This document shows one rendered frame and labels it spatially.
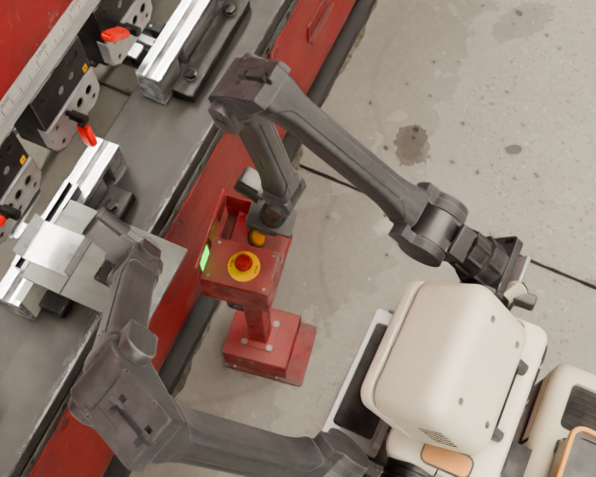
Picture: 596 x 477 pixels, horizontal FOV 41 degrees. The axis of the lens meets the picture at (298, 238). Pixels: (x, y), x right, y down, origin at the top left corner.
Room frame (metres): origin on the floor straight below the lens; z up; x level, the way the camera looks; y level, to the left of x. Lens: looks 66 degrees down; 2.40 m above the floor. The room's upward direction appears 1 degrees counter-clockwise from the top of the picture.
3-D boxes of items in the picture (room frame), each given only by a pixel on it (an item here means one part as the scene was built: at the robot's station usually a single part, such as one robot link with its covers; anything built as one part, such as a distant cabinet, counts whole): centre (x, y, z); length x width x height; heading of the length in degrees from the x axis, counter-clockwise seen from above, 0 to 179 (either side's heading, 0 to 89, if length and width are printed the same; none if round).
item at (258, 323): (0.70, 0.12, 0.39); 0.05 x 0.05 x 0.54; 74
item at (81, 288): (0.57, 0.37, 1.00); 0.26 x 0.18 x 0.01; 65
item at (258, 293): (0.70, 0.12, 0.75); 0.20 x 0.16 x 0.18; 164
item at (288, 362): (0.69, 0.09, 0.06); 0.25 x 0.20 x 0.12; 74
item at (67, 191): (0.66, 0.49, 0.99); 0.20 x 0.03 x 0.03; 155
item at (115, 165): (0.68, 0.48, 0.92); 0.39 x 0.06 x 0.10; 155
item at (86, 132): (0.75, 0.38, 1.20); 0.04 x 0.02 x 0.10; 65
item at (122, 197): (0.65, 0.44, 0.89); 0.30 x 0.05 x 0.03; 155
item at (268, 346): (0.70, 0.12, 0.13); 0.10 x 0.10 x 0.01; 74
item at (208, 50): (1.16, 0.20, 0.89); 0.30 x 0.05 x 0.03; 155
